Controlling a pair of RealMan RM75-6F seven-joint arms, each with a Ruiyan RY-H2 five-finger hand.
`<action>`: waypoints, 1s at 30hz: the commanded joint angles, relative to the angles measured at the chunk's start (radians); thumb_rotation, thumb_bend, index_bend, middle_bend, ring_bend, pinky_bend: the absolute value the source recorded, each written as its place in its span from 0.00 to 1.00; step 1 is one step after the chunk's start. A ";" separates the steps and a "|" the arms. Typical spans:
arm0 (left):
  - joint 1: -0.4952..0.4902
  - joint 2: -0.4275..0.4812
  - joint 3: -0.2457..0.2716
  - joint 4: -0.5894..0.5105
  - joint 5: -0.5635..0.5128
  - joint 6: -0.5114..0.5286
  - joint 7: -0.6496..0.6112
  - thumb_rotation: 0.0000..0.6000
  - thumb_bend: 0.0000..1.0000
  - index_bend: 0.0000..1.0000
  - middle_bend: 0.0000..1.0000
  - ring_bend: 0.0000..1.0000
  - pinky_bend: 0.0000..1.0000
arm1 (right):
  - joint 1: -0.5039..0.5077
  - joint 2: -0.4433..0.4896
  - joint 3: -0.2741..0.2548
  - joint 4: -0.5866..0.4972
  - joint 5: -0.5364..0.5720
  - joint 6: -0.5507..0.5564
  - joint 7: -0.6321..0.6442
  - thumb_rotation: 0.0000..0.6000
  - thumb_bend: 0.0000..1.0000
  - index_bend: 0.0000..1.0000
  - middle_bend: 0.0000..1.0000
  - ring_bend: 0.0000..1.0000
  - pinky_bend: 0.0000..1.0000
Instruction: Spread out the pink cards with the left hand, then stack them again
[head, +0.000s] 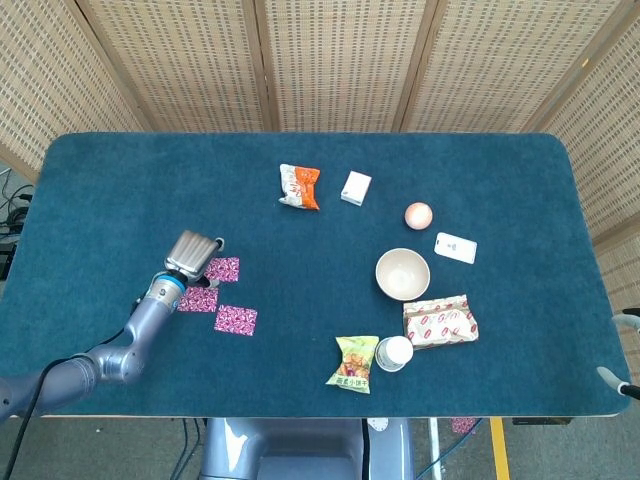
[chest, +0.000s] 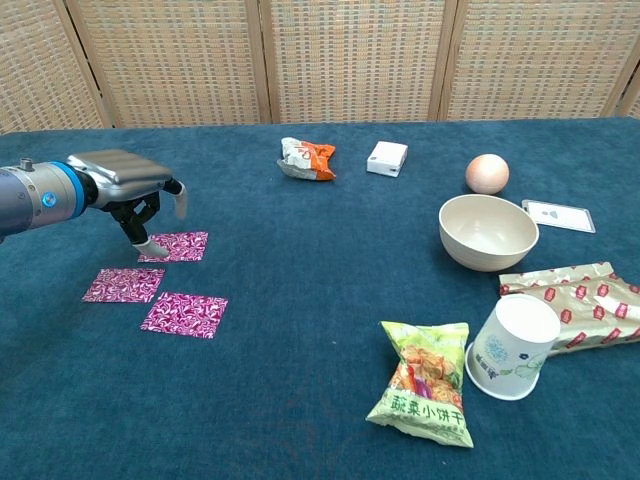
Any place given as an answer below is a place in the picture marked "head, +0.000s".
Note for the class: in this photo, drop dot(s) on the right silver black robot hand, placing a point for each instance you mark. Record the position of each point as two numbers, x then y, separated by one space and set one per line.
609 376

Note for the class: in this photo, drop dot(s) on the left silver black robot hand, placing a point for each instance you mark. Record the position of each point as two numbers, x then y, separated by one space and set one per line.
190 255

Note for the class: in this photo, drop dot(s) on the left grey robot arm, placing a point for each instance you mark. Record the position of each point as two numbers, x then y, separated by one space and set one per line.
145 320

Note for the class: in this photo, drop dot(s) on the blue felt table cover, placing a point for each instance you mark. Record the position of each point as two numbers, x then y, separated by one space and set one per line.
150 200

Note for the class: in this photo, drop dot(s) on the orange white snack bag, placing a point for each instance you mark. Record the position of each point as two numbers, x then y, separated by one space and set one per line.
300 187

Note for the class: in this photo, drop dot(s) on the yellow floor tape strip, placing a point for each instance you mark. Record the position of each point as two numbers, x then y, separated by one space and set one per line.
500 450

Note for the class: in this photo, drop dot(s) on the red white snack bag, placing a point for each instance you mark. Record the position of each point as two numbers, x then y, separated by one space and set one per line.
440 325

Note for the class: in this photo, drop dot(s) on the small white box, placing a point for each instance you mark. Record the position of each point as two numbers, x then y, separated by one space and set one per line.
356 189

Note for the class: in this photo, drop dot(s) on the black box device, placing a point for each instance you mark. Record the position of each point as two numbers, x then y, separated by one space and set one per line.
6 260

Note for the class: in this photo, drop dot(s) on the green vegetable biscuit bag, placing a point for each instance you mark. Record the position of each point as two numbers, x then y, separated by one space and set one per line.
352 365

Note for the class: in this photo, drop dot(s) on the beige bowl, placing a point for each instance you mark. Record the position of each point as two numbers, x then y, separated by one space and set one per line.
402 275

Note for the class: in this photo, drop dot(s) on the white paper cup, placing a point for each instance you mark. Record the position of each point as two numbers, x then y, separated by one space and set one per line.
395 352

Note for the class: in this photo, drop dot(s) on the grey robot torso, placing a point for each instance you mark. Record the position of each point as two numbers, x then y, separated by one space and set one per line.
300 450

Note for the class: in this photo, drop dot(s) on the peach coloured ball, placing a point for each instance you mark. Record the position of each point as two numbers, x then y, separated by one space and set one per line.
419 216

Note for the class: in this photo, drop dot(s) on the woven bamboo folding screen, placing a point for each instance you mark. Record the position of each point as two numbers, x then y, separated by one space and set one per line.
340 65

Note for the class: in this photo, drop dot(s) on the black under-table bracket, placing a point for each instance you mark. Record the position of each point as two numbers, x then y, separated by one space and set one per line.
540 421

